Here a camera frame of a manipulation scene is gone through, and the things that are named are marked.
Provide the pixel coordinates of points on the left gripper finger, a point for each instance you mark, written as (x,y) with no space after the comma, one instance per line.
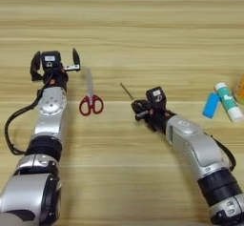
(34,66)
(76,57)

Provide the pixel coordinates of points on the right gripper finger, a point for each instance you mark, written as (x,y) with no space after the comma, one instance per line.
(142,116)
(139,105)

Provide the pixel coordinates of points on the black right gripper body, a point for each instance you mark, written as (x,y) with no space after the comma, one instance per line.
(157,118)

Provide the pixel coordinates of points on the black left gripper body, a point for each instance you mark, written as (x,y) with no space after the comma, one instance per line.
(57,77)

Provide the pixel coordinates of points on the teal white glue stick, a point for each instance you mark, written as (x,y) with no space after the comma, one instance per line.
(227,101)

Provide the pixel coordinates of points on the orange juice bottle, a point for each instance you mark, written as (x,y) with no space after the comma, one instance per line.
(240,91)

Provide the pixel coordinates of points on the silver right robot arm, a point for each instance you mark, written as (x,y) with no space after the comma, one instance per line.
(197,144)

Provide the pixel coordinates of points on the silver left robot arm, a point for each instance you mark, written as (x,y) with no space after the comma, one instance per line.
(47,125)

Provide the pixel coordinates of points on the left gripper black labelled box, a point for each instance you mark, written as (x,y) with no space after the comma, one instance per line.
(50,59)

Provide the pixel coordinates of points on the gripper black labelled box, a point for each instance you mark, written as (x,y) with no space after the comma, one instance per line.
(50,59)
(156,98)

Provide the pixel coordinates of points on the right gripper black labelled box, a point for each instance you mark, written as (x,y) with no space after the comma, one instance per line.
(156,98)

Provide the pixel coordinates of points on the blue eraser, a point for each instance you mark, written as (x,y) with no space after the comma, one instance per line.
(211,106)

